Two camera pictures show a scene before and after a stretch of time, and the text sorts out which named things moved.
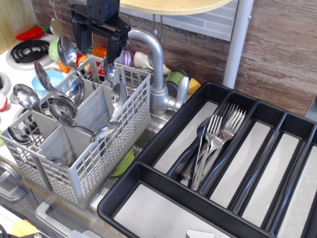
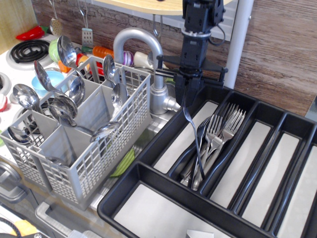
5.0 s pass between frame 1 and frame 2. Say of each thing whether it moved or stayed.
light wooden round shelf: stayed
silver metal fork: moved
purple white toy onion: stayed
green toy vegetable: stayed
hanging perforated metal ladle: stayed
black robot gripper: moved
